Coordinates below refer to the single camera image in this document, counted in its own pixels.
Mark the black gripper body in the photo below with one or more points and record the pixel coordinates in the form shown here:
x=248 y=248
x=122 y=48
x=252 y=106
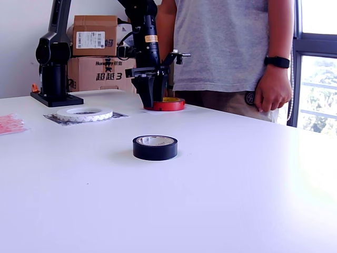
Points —
x=147 y=72

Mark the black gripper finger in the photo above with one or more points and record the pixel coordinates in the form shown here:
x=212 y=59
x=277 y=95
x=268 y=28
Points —
x=146 y=92
x=161 y=89

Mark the red tape roll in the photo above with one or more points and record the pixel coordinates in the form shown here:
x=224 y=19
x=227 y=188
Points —
x=171 y=105

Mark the small black tape roll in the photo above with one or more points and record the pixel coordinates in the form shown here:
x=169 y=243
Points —
x=155 y=153

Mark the wide white tape roll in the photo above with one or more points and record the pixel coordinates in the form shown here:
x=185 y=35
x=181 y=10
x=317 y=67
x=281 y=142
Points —
x=84 y=117

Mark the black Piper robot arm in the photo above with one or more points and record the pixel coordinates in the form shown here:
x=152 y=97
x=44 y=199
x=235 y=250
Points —
x=52 y=68

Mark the person's left forearm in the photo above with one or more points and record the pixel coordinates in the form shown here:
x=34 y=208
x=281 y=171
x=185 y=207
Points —
x=280 y=31

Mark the person's right forearm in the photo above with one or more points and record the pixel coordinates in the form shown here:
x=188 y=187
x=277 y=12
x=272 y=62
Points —
x=166 y=26

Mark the person's left hand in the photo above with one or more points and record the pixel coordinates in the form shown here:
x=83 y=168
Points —
x=273 y=92

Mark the white plastic bag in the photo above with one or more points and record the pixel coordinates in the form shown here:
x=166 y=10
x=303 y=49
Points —
x=123 y=29

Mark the cardboard box with Chinese print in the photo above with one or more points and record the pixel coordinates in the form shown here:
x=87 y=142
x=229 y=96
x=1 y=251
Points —
x=87 y=76

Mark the khaki trousers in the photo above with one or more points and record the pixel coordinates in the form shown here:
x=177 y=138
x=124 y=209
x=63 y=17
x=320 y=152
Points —
x=223 y=102

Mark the small cardboard box shipping label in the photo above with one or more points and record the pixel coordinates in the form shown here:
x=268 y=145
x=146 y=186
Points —
x=87 y=23

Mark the grey t-shirt torso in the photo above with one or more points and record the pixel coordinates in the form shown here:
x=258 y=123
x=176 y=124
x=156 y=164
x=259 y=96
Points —
x=223 y=39

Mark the black scribbled paper sheet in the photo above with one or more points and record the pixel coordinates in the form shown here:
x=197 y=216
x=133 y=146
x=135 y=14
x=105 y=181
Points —
x=50 y=118

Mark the orange clamp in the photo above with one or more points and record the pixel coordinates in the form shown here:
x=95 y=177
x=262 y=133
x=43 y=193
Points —
x=35 y=88

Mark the black smartwatch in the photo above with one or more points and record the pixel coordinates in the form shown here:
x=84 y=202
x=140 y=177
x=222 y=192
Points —
x=276 y=62

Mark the red scribbled paper sheet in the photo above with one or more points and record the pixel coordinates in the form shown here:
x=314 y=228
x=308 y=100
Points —
x=10 y=124

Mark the camera board on black bracket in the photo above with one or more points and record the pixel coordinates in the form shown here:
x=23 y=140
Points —
x=176 y=55

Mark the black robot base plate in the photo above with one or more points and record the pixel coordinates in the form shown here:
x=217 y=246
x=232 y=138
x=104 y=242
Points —
x=68 y=100

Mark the dark window frame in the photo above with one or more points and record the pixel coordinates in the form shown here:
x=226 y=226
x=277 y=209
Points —
x=316 y=44

